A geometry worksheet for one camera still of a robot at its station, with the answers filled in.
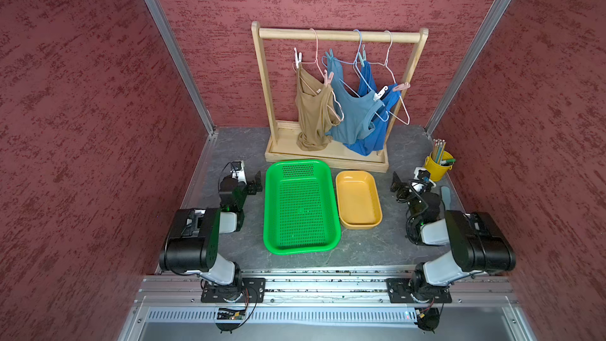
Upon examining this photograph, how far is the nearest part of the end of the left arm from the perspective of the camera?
0.71m

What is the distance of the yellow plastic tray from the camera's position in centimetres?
86

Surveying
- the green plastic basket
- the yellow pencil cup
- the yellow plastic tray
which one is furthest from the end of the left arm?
the yellow pencil cup

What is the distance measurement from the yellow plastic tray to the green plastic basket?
49 mm

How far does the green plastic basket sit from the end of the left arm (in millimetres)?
48

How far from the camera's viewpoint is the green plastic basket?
83 cm

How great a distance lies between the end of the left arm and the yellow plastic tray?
0.33 m
